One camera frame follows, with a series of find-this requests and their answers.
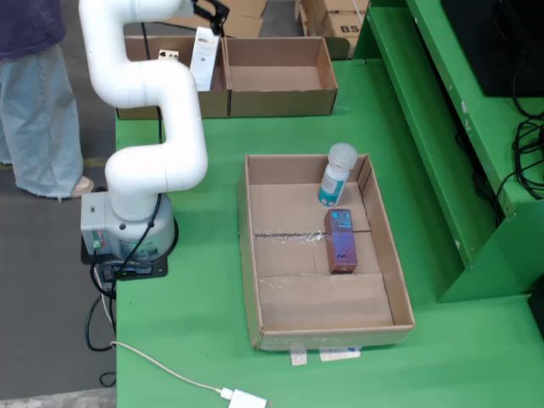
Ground opened flat cardboard box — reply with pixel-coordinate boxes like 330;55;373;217
161;0;269;39

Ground tall slim white box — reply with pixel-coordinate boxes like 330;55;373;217
189;25;222;93

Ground black power cable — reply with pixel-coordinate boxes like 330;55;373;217
84;254;118;390

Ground white adapter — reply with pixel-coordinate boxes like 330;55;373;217
219;387;268;408

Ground white bottle teal label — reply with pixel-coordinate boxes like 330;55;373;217
317;143;359;209

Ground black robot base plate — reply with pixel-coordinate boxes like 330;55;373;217
80;218;179;281

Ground black monitor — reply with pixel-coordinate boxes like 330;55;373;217
439;0;544;98

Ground cardboard box with side flap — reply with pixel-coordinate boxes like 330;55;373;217
114;36;230;120

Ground holographic brown box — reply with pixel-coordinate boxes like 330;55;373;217
324;207;358;275

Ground tangled black cables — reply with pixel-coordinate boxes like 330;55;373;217
454;63;544;226

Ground shallow cardboard tray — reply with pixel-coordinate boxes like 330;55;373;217
237;153;417;352

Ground stacked printed cardboard boxes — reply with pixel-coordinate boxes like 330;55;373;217
295;0;371;60

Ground person in jeans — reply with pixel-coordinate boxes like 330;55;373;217
0;0;95;201

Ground empty cardboard box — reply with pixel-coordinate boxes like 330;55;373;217
223;36;350;118

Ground white cable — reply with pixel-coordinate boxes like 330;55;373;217
99;292;224;394

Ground wide white tape label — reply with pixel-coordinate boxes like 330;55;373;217
319;346;362;363

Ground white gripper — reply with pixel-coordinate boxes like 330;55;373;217
178;0;231;37

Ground green metal shelf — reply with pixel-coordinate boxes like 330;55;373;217
352;0;544;303

